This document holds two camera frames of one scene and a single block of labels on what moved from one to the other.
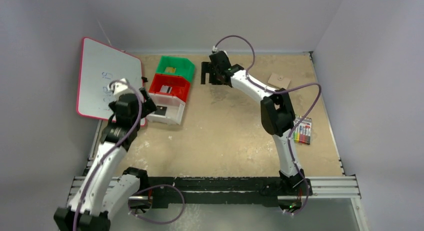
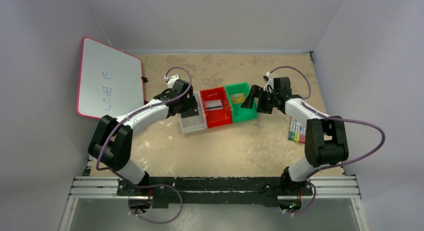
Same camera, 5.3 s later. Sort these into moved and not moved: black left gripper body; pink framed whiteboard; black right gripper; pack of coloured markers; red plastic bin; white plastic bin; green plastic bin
Moved: red plastic bin; white plastic bin; black right gripper; green plastic bin; black left gripper body
Not moved: pack of coloured markers; pink framed whiteboard
